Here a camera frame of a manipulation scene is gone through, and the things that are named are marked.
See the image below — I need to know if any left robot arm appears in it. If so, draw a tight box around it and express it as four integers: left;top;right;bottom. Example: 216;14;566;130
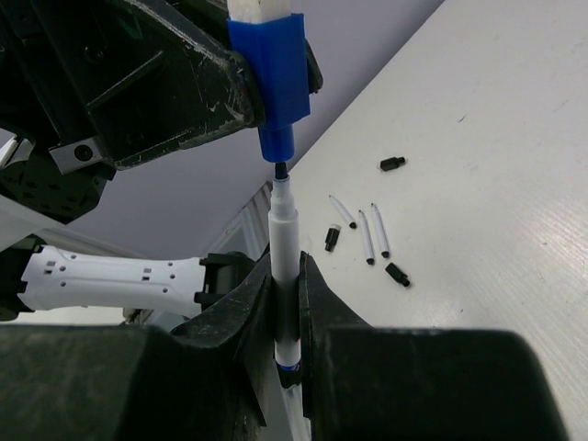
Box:
1;1;323;321

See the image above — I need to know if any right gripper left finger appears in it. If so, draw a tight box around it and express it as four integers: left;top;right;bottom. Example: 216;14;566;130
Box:
1;258;273;440

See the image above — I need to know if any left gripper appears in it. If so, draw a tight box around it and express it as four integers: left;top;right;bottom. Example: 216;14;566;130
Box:
1;1;266;175

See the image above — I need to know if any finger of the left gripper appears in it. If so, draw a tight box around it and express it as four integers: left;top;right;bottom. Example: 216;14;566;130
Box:
306;43;323;94

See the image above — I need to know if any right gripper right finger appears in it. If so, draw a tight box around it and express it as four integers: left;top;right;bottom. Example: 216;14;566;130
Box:
299;254;568;440

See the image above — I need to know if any white pen black tip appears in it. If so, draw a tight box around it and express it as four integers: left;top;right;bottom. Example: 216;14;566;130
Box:
371;203;390;259

